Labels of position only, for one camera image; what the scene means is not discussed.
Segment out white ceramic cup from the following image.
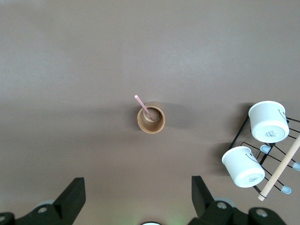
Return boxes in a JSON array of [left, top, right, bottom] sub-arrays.
[[248, 100, 290, 143], [221, 146, 266, 188]]

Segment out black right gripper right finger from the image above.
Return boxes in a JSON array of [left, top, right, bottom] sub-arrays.
[[187, 175, 249, 225]]

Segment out wooden dowel rack handle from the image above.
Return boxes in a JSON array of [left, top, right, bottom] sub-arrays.
[[257, 134, 300, 201]]

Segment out pink chopstick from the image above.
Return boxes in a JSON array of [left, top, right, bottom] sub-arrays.
[[134, 94, 155, 122]]

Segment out bamboo wooden cup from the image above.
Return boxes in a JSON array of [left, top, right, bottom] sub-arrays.
[[137, 101, 167, 135]]

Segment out black wire cup rack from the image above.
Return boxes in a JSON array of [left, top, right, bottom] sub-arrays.
[[231, 110, 300, 195]]

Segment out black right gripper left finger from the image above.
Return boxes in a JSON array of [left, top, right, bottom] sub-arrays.
[[14, 177, 85, 225]]

